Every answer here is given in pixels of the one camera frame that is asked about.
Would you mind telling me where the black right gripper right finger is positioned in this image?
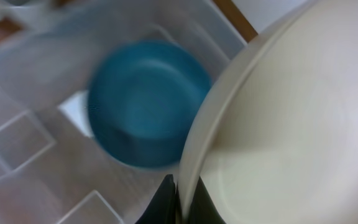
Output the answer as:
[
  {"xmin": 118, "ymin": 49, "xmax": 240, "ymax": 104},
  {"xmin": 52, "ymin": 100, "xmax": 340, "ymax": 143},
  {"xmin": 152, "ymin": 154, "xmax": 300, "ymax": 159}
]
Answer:
[{"xmin": 188, "ymin": 177, "xmax": 226, "ymax": 224}]

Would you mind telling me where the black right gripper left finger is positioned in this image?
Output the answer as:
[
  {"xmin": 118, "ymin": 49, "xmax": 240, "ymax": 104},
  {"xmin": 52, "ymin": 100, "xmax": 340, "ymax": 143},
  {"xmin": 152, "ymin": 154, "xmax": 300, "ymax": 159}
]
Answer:
[{"xmin": 135, "ymin": 174, "xmax": 177, "ymax": 224}]

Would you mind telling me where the cream plate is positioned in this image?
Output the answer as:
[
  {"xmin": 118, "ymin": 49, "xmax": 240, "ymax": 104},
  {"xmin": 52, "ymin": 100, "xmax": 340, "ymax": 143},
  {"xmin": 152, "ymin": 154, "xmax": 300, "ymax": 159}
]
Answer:
[{"xmin": 178, "ymin": 0, "xmax": 358, "ymax": 223}]

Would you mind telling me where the blue bowl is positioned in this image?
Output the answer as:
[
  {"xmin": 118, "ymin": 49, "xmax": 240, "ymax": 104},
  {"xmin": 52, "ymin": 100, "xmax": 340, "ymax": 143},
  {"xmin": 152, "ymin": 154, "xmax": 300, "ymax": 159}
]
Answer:
[{"xmin": 86, "ymin": 40, "xmax": 213, "ymax": 169}]

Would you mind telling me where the clear plastic storage bin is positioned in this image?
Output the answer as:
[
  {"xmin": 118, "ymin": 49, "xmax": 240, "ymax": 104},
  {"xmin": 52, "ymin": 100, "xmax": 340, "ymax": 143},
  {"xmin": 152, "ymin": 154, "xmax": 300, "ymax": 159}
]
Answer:
[{"xmin": 0, "ymin": 1, "xmax": 246, "ymax": 223}]

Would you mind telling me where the white paper in bin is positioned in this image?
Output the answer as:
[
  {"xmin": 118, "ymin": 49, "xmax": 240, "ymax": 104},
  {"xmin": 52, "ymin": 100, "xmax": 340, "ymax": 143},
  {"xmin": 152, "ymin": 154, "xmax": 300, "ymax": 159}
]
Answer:
[{"xmin": 58, "ymin": 90, "xmax": 94, "ymax": 138}]

